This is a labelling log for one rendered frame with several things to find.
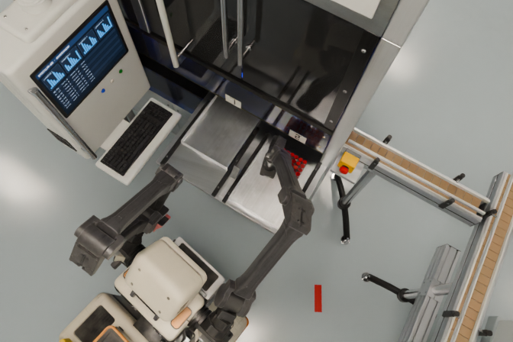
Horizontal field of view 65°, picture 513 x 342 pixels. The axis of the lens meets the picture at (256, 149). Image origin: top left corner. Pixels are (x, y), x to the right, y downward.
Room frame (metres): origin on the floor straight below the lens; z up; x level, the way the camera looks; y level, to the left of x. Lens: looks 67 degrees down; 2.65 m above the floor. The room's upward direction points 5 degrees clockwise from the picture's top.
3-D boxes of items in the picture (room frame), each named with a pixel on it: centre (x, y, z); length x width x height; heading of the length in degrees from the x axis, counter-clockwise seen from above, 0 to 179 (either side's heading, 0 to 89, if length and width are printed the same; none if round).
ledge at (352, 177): (0.72, -0.45, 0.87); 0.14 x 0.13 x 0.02; 154
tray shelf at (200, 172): (0.70, 0.05, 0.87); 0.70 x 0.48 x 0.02; 64
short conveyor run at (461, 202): (0.69, -0.73, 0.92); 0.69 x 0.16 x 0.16; 64
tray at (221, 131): (0.84, 0.17, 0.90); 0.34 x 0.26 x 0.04; 154
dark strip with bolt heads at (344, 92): (0.73, -0.28, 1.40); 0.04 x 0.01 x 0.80; 64
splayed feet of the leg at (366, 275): (0.22, -0.97, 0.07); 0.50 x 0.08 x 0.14; 64
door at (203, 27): (1.02, 0.30, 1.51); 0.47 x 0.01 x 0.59; 64
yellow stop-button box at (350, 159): (0.69, -0.41, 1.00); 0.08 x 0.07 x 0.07; 154
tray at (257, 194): (0.59, -0.09, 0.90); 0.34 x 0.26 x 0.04; 154
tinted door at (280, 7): (0.82, -0.11, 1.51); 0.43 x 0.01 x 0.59; 64
